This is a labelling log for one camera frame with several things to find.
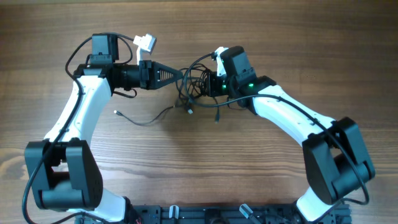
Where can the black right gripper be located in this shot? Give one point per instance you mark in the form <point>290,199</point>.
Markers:
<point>212,84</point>

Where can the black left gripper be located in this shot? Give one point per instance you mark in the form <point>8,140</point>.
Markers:
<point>145,74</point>

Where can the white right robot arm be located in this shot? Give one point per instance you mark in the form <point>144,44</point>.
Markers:
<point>336,159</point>

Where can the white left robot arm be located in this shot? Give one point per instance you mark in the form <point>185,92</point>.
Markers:
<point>63,174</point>

